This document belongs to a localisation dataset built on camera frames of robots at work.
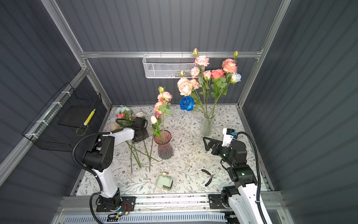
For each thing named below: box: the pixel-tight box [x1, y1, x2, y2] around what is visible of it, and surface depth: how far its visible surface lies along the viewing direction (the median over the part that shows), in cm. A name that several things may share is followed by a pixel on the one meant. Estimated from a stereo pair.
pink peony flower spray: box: [189, 48, 210, 119], surface depth 80 cm
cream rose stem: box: [176, 77, 193, 97], surface depth 73 cm
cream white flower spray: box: [177, 70, 208, 117], surface depth 78 cm
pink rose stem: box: [203, 70, 212, 85], surface depth 80 cm
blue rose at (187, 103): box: [179, 95, 195, 112], surface depth 65 cm
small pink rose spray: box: [153, 86, 173, 144], surface depth 73 cm
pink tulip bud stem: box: [150, 115, 162, 140], surface depth 75 cm
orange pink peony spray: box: [210, 50, 239, 119], surface depth 78 cm
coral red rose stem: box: [210, 69, 228, 119], surface depth 81 cm
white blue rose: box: [230, 72, 242, 84], surface depth 80 cm
